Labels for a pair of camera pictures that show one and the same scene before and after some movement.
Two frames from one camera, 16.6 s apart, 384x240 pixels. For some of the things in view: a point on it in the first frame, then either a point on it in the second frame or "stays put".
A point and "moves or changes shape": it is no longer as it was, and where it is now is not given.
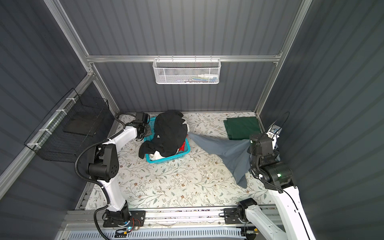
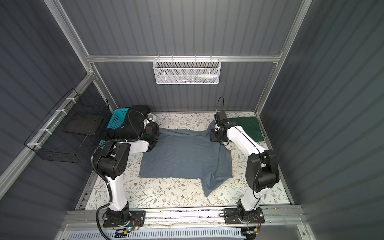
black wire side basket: [66, 133] stays put
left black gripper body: [147, 131] to [155, 141]
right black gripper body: [274, 152] to [215, 136]
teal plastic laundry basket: [178, 155] to [116, 122]
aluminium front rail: [186, 219] stays put
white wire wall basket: [186, 71] stays put
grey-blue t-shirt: [233, 152] moves or changes shape
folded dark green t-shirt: [241, 128] stays put
